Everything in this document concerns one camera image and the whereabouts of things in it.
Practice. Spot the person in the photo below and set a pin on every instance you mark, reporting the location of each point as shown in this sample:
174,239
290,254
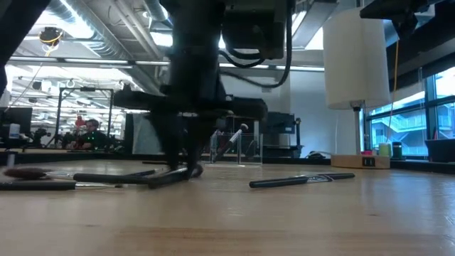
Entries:
91,137

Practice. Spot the black equipment cart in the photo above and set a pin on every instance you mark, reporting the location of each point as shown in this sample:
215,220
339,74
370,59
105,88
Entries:
282,123

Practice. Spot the fan makeup brush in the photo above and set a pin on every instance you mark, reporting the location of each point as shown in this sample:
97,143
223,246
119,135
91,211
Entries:
106,178

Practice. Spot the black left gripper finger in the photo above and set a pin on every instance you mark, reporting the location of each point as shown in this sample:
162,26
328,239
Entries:
231,108
142,103

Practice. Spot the dark cylindrical cup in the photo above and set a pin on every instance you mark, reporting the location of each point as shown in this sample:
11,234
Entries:
397,151

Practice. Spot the clear acrylic brush holder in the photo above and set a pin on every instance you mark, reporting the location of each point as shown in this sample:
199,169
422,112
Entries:
254,160

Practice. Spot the dark-framed window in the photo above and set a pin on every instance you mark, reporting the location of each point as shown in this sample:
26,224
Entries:
398,131

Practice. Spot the small pink item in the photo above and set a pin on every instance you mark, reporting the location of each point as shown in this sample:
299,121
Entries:
366,152

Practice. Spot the black bin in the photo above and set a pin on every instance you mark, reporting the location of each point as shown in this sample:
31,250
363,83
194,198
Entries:
440,151

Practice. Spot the red round object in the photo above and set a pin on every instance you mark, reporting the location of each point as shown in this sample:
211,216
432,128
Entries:
80,122

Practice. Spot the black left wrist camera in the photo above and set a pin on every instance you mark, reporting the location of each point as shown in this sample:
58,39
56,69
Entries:
254,28

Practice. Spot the black metal frame rig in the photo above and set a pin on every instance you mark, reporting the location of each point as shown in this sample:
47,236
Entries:
87,89

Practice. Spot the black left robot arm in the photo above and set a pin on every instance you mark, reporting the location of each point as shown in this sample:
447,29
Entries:
14,28

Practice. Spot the white bottle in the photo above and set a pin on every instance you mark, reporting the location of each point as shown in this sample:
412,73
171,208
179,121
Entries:
14,131

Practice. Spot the black computer monitor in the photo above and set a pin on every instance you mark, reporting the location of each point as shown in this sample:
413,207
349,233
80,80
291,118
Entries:
21,119

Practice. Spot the light green cup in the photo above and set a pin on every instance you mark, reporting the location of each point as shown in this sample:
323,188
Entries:
384,150

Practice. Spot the small white post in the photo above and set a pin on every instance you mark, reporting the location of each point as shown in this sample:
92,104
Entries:
10,160

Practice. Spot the grey cloth partition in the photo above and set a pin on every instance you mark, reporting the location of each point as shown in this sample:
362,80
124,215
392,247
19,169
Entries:
145,135

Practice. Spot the black aluminium table frame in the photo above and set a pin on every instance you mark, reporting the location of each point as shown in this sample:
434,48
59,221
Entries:
106,156

